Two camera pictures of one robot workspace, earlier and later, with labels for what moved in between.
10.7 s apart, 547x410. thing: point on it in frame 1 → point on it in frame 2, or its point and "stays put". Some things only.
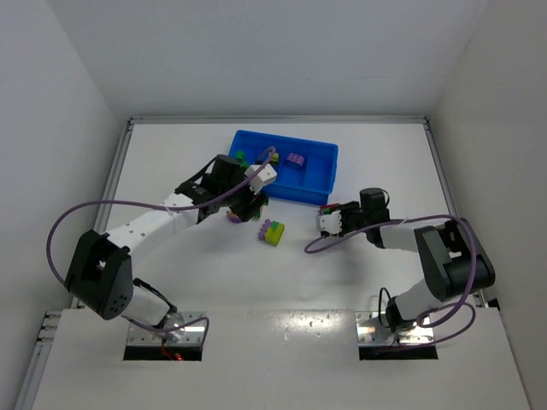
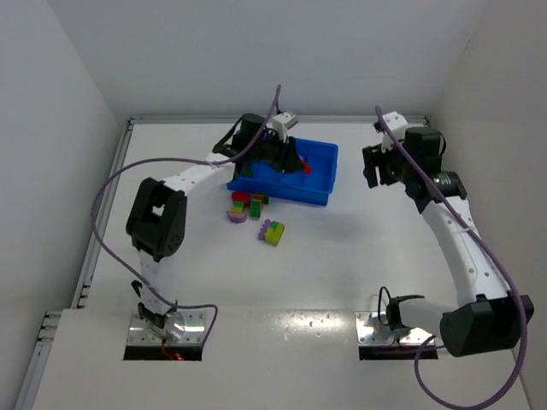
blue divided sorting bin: x=305 y=168 stays put
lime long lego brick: x=273 y=237 stays put
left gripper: x=249 y=207 → x=279 y=153
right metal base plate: x=370 y=330 stays put
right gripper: x=346 y=214 → x=369 y=166
